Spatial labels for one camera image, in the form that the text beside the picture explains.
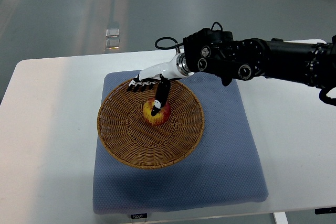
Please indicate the red yellow apple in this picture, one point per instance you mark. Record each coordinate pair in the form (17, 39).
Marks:
(160, 118)

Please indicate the lower floor metal plate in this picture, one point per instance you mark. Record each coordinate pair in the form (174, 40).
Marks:
(112, 43)

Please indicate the blue grey cushion mat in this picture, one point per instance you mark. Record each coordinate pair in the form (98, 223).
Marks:
(224, 169)

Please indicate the brown wicker basket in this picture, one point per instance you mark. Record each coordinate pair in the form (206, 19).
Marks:
(133, 141)

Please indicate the white table leg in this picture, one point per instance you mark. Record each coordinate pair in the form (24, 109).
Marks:
(280, 218)

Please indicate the floor metal plate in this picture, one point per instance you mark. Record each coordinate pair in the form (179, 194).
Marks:
(112, 43)
(112, 32)

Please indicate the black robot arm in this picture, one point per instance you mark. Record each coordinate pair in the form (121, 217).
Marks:
(216, 52)

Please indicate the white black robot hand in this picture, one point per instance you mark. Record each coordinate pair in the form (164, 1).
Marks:
(160, 74)

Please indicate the upper floor metal plate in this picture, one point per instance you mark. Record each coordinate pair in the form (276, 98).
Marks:
(112, 32)

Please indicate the black mat label tag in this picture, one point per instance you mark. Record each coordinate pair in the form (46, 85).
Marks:
(139, 216)

